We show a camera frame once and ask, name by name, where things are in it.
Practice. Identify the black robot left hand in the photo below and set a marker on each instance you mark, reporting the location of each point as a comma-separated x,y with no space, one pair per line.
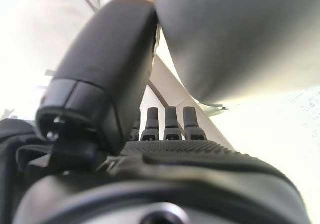
105,59

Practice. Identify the white printed bed sheet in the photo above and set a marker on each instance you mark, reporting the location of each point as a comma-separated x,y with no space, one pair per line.
275,134

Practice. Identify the grey robot body shell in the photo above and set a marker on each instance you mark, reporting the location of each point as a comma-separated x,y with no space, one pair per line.
225,34

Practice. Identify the black fabric wrist cover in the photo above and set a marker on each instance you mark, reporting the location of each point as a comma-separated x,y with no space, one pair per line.
11,174

